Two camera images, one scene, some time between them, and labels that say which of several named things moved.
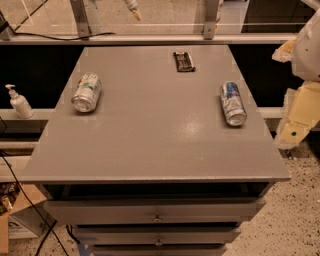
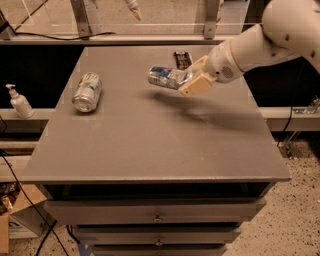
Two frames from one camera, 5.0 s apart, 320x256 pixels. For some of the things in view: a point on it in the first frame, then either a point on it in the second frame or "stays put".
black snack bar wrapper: [184, 62] stays put
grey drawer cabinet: [155, 150] stays put
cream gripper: [309, 53] to [220, 63]
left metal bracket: [81, 19] stays put
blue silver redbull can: [234, 104] to [167, 77]
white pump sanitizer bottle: [20, 104] stays put
